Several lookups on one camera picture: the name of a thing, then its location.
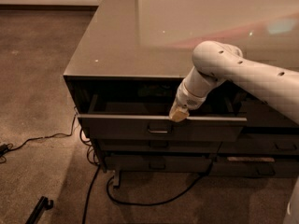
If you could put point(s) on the drawer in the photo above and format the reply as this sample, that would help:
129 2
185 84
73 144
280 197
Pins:
262 144
180 164
159 145
259 114
263 169
150 121

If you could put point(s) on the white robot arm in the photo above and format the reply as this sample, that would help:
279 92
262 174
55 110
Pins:
214 62

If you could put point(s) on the dark cabinet with glossy top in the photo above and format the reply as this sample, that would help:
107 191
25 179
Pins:
140 50

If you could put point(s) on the black bar on floor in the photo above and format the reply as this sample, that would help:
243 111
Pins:
42 205

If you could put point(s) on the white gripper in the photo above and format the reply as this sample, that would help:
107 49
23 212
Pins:
188 100

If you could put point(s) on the black power adapter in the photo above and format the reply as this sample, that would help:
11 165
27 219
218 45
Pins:
3 149

